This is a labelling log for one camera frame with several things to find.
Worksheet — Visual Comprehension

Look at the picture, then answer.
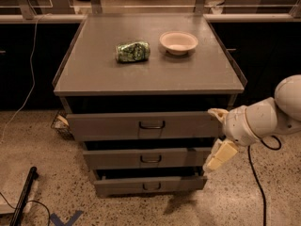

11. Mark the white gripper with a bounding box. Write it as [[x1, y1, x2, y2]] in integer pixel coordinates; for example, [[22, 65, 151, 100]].
[[203, 105, 260, 173]]

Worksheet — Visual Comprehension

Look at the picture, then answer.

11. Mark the grey top drawer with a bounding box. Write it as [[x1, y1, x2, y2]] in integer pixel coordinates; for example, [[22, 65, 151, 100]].
[[67, 112, 222, 141]]

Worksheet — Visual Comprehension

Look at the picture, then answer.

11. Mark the grey drawer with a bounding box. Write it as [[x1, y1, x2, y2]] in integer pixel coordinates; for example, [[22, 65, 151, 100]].
[[94, 175, 207, 196], [67, 112, 222, 141], [83, 148, 211, 170]]

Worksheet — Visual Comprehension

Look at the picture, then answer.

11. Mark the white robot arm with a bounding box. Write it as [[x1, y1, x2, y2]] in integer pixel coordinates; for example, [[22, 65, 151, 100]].
[[203, 74, 301, 172]]

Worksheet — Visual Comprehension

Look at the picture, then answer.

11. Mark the grey drawer cabinet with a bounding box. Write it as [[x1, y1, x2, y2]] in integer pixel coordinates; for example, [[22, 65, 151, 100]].
[[52, 13, 248, 198]]

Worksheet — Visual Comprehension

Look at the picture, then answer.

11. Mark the grey bottom drawer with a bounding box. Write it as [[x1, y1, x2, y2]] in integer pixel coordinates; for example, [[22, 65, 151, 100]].
[[94, 175, 207, 196]]

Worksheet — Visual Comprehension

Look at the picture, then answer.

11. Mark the grey middle drawer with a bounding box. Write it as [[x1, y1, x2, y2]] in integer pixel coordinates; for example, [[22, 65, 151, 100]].
[[83, 148, 211, 170]]

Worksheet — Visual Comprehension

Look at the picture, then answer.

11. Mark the white paper bowl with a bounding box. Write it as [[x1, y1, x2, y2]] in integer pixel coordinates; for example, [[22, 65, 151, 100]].
[[159, 31, 198, 56]]

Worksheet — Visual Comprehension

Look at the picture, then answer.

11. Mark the crushed green soda can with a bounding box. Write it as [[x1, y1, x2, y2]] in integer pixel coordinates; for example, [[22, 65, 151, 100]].
[[116, 40, 151, 63]]

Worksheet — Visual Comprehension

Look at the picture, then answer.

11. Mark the blue tape cross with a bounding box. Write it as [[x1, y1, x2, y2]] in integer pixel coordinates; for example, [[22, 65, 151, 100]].
[[49, 209, 85, 226]]

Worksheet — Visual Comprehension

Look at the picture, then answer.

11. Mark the black bar on floor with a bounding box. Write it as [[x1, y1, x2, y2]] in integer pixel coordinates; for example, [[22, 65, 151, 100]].
[[9, 167, 39, 226]]

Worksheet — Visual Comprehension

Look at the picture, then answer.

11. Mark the wire basket on floor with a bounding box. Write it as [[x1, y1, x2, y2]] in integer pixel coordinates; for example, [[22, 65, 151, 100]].
[[51, 110, 74, 140]]

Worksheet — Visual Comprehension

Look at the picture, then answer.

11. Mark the white hanging cable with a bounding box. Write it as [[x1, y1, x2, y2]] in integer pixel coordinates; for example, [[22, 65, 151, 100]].
[[0, 12, 53, 143]]

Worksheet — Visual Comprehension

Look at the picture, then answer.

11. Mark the thin black cable left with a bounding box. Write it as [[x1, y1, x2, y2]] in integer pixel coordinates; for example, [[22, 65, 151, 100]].
[[0, 190, 52, 226]]

